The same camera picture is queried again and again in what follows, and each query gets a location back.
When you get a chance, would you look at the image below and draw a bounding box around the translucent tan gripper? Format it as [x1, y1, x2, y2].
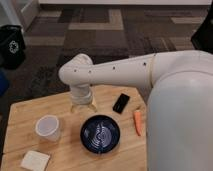
[70, 100, 97, 113]

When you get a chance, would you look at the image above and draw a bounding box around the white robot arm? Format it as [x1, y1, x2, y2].
[58, 50, 213, 171]

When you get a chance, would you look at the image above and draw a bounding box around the dark blue patterned plate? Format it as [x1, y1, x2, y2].
[80, 115, 120, 154]

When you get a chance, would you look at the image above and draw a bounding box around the black rectangular phone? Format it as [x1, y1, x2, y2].
[113, 94, 130, 114]

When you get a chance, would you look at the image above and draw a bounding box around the orange carrot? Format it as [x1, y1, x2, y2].
[133, 108, 142, 136]

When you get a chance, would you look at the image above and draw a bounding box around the translucent white plastic cup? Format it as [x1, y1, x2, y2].
[35, 115, 61, 141]

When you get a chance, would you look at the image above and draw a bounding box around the white square sponge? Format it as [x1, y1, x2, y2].
[21, 150, 50, 171]

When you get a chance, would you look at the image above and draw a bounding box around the blue object at left edge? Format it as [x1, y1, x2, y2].
[0, 70, 9, 96]

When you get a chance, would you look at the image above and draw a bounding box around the black recycling bin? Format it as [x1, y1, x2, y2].
[0, 25, 26, 70]

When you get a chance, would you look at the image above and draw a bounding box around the black office chair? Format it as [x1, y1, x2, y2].
[191, 4, 213, 54]

